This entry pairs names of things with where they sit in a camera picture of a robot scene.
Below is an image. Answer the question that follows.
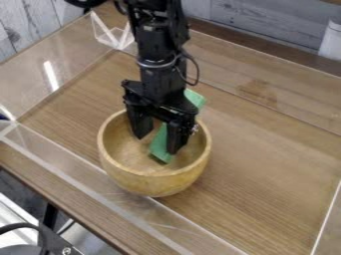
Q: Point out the green rectangular block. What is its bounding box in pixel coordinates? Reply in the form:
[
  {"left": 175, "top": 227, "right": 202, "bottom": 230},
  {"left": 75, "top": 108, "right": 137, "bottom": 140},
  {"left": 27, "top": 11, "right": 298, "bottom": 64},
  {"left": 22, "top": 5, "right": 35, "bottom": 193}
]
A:
[{"left": 150, "top": 89, "right": 206, "bottom": 163}]

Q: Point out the brown wooden bowl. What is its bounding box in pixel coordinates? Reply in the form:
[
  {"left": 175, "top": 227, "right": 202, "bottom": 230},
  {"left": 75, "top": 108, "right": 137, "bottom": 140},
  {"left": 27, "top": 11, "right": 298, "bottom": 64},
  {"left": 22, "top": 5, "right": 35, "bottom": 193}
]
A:
[{"left": 98, "top": 110, "right": 212, "bottom": 197}]

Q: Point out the black table leg bracket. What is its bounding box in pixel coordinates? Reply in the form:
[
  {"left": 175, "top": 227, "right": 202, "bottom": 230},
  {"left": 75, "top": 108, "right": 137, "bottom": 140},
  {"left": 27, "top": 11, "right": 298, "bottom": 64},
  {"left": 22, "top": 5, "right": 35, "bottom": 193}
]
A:
[{"left": 40, "top": 203, "right": 85, "bottom": 255}]

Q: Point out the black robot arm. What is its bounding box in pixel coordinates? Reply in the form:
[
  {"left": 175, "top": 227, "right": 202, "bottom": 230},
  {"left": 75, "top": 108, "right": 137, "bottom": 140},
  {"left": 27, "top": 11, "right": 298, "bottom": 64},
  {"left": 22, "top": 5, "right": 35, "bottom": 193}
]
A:
[{"left": 122, "top": 0, "right": 198, "bottom": 154}]

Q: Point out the black cable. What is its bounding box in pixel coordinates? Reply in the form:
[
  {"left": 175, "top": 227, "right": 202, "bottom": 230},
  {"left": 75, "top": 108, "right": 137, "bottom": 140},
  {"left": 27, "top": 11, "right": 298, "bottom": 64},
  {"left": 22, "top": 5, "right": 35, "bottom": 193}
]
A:
[{"left": 0, "top": 222, "right": 51, "bottom": 255}]

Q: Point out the clear acrylic tray wall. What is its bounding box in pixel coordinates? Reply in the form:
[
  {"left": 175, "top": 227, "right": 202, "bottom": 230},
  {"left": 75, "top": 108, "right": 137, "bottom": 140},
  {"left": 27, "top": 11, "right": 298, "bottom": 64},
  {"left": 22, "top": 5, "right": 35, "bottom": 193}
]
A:
[{"left": 0, "top": 9, "right": 341, "bottom": 255}]

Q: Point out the white cylindrical container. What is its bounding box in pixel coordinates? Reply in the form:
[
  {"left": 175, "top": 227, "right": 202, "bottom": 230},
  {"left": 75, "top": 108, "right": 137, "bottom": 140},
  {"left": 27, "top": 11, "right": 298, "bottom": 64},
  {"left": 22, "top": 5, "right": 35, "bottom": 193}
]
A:
[{"left": 319, "top": 17, "right": 341, "bottom": 62}]

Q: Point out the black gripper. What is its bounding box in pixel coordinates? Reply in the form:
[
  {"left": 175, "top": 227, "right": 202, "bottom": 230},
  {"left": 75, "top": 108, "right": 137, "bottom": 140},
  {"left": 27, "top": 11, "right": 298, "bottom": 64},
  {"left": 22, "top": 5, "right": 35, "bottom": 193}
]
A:
[{"left": 122, "top": 59, "right": 198, "bottom": 154}]

